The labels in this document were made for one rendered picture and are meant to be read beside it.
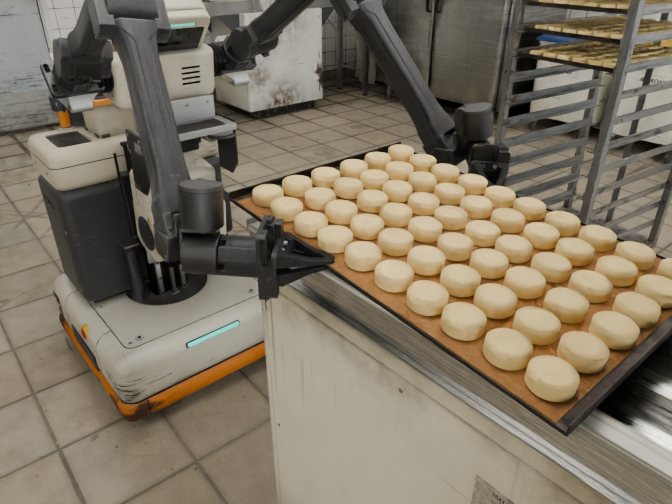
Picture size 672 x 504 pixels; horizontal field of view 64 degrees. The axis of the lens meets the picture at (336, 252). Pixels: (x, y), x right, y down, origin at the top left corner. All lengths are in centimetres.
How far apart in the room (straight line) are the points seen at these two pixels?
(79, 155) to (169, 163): 93
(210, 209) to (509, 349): 40
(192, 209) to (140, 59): 28
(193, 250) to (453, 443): 42
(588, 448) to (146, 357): 133
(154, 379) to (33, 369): 62
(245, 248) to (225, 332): 109
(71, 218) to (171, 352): 50
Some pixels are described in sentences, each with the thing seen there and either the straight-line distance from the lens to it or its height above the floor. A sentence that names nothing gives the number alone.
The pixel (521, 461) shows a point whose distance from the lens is 69.
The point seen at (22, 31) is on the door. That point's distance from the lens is 515.
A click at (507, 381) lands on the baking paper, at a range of 60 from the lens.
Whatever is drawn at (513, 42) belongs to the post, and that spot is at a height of 100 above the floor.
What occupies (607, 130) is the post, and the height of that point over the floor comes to 77.
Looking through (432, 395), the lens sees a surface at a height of 81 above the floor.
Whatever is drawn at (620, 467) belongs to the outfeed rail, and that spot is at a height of 87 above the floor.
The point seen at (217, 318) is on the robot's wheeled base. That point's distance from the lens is 180.
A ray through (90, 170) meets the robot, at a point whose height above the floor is 74.
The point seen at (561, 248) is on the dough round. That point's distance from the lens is 82.
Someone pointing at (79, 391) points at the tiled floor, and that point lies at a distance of 209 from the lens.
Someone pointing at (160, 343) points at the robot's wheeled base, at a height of 28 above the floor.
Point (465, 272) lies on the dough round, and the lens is 71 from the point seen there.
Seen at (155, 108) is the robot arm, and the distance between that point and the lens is 87.
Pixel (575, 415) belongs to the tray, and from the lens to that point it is 59.
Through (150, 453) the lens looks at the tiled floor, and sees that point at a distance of 181.
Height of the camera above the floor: 131
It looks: 29 degrees down
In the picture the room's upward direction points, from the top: straight up
